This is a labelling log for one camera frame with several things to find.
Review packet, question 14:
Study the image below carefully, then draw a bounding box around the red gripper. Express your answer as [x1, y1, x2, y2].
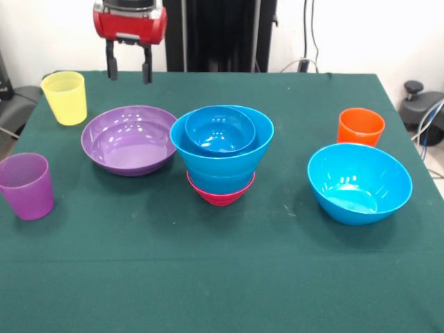
[92, 1, 169, 85]

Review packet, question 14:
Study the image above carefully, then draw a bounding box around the bundle of light cables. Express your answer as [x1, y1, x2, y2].
[411, 99, 444, 181]

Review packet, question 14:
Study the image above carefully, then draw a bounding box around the grey padded chair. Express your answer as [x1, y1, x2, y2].
[0, 51, 40, 140]

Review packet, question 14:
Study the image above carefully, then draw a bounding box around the wide purple bowl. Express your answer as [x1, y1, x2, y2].
[80, 105, 179, 177]

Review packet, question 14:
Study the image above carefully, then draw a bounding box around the small dark blue bowl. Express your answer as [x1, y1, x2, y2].
[184, 105, 257, 155]

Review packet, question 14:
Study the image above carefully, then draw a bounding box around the yellow cup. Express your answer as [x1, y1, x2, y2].
[40, 71, 88, 126]

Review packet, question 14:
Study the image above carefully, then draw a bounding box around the black wall cable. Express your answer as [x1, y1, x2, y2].
[279, 0, 321, 74]

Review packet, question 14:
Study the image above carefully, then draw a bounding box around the dark green tablecloth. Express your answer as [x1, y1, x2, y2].
[0, 70, 444, 333]

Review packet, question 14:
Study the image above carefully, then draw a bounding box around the small red bowl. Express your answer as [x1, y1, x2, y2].
[185, 169, 257, 207]

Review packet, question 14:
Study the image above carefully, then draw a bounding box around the large blue bowl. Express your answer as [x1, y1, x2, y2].
[307, 142, 413, 227]
[169, 105, 275, 176]

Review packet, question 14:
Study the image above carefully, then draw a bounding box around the dark grey chair base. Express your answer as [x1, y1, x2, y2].
[398, 80, 444, 146]

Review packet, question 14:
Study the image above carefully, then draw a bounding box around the purple cup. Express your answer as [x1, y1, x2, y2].
[0, 152, 56, 221]

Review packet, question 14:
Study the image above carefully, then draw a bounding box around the orange cup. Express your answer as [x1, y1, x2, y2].
[336, 108, 386, 148]

